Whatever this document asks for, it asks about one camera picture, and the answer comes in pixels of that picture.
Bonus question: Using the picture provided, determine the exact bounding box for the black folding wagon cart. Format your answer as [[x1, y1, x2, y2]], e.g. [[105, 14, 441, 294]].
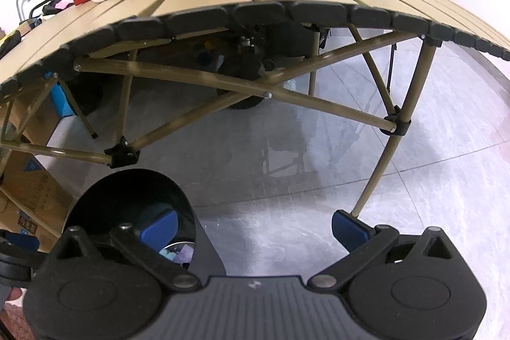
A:
[[191, 23, 331, 110]]

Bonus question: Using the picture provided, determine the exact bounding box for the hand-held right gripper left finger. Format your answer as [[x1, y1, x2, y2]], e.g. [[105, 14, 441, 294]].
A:
[[50, 208, 201, 292]]

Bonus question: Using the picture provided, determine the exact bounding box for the purple burlap drawstring pouch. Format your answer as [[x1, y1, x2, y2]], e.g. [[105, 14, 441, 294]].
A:
[[177, 244, 196, 265]]

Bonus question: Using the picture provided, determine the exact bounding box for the tan folding camping table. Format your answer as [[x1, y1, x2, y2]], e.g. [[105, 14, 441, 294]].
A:
[[0, 0, 510, 219]]

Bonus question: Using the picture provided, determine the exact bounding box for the cardboard box with bag liner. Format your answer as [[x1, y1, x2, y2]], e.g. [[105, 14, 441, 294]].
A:
[[0, 153, 74, 251]]

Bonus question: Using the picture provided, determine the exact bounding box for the black round bin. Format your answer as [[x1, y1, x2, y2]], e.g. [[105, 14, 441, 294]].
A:
[[66, 170, 228, 279]]

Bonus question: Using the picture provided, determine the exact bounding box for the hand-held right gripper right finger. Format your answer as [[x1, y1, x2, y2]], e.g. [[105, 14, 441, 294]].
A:
[[308, 209, 463, 292]]

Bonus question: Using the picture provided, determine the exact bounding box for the blue board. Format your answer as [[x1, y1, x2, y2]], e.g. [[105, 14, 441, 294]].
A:
[[46, 71, 86, 118]]

